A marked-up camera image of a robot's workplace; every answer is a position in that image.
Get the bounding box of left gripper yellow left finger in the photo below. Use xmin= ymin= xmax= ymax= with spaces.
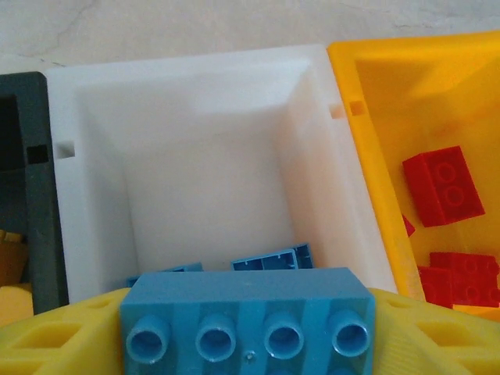
xmin=0 ymin=287 xmax=132 ymax=375

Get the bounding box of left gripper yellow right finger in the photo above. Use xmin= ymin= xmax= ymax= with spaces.
xmin=368 ymin=287 xmax=500 ymax=375

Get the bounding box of blue lego brick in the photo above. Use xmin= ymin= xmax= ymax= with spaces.
xmin=119 ymin=266 xmax=377 ymax=375
xmin=125 ymin=262 xmax=204 ymax=288
xmin=230 ymin=242 xmax=316 ymax=272

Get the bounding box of black container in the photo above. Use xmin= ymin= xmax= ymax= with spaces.
xmin=0 ymin=71 xmax=70 ymax=316

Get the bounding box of yellow container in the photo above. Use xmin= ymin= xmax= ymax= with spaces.
xmin=325 ymin=30 xmax=500 ymax=326

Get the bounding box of white container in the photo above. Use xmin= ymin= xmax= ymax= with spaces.
xmin=44 ymin=43 xmax=400 ymax=306

